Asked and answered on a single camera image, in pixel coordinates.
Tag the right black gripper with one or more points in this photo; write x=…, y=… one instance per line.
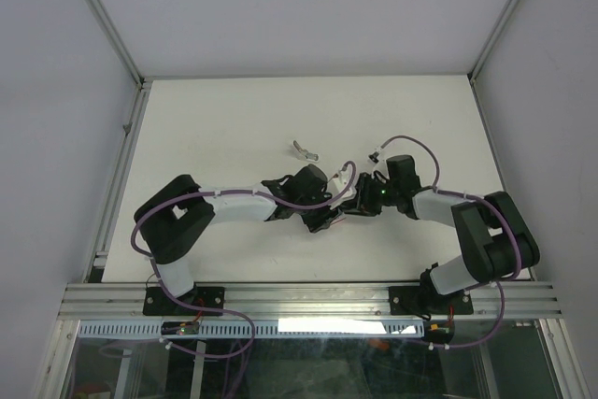
x=362, y=205

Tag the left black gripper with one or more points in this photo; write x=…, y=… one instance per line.
x=323, y=220

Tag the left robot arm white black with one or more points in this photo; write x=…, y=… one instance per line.
x=169, y=224

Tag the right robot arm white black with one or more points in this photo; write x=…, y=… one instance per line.
x=494, y=239

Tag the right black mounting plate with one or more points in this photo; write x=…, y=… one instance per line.
x=415, y=300

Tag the black mounting plate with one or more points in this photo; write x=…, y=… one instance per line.
x=415, y=300
x=202, y=300

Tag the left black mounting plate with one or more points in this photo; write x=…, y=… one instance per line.
x=202, y=300

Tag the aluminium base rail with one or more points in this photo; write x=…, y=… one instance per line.
x=521, y=300

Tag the grey slotted cable duct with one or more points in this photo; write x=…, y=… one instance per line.
x=260, y=329

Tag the left aluminium frame post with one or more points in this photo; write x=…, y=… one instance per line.
x=114, y=39

